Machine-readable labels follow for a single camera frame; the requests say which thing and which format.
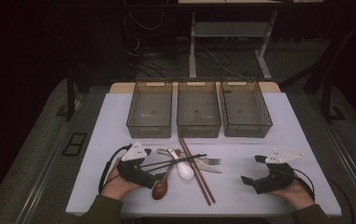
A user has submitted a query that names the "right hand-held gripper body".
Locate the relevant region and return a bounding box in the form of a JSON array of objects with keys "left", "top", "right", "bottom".
[{"left": 252, "top": 148, "right": 306, "bottom": 195}]

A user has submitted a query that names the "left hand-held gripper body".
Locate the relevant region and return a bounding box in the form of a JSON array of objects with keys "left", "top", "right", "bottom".
[{"left": 117, "top": 140, "right": 157, "bottom": 189}]

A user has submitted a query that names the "black chopstick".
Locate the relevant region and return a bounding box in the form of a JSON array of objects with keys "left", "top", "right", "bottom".
[{"left": 138, "top": 153, "right": 208, "bottom": 169}]

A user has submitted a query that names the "brown wooden spoon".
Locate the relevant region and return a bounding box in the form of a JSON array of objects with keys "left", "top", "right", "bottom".
[{"left": 151, "top": 148, "right": 182, "bottom": 201}]

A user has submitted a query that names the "white ceramic spoon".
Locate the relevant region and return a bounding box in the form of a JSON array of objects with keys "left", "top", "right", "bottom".
[{"left": 166, "top": 147, "right": 195, "bottom": 181}]

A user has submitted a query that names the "silver metal fork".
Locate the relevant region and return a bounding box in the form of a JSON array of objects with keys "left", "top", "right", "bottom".
[{"left": 165, "top": 148, "right": 222, "bottom": 166}]

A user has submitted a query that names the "transparent grey plastic bin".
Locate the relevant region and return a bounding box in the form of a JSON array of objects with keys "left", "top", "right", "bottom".
[
  {"left": 221, "top": 80, "right": 274, "bottom": 138},
  {"left": 176, "top": 80, "right": 222, "bottom": 139},
  {"left": 125, "top": 80, "right": 174, "bottom": 139}
]

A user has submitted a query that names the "person's left hand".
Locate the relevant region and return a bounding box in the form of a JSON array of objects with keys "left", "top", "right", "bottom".
[{"left": 100, "top": 161, "right": 144, "bottom": 202}]

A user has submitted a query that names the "person's right hand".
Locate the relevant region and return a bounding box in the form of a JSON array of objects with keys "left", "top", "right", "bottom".
[{"left": 268, "top": 172, "right": 317, "bottom": 211}]

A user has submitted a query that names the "black metal stand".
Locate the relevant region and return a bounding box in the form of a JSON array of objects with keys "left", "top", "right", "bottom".
[
  {"left": 55, "top": 65, "right": 84, "bottom": 122},
  {"left": 278, "top": 12, "right": 356, "bottom": 123}
]

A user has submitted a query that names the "white-legged desk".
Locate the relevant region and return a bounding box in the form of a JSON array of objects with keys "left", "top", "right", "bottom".
[{"left": 178, "top": 0, "right": 325, "bottom": 80}]

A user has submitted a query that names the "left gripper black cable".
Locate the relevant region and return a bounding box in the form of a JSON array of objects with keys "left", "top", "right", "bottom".
[{"left": 97, "top": 143, "right": 134, "bottom": 195}]

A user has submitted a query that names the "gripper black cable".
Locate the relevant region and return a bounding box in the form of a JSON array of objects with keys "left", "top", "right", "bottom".
[
  {"left": 292, "top": 167, "right": 317, "bottom": 201},
  {"left": 97, "top": 143, "right": 134, "bottom": 195}
]

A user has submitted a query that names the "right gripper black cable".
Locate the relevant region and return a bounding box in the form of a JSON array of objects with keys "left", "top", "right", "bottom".
[{"left": 292, "top": 167, "right": 317, "bottom": 201}]

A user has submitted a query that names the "black floor socket frame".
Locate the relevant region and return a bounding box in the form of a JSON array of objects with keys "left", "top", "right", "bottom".
[{"left": 61, "top": 132, "right": 88, "bottom": 157}]

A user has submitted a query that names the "metal floor rail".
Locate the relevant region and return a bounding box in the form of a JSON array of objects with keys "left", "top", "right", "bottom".
[
  {"left": 21, "top": 92, "right": 87, "bottom": 224},
  {"left": 308, "top": 95, "right": 356, "bottom": 214}
]

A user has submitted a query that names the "black cable beside table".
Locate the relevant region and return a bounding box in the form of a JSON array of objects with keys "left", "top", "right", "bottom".
[{"left": 325, "top": 176, "right": 354, "bottom": 224}]

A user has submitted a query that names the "tangle of black floor cables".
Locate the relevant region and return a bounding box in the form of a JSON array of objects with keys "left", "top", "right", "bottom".
[{"left": 123, "top": 31, "right": 239, "bottom": 80}]

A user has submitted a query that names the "hanging light cable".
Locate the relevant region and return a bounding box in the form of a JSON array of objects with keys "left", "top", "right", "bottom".
[{"left": 122, "top": 0, "right": 165, "bottom": 32}]

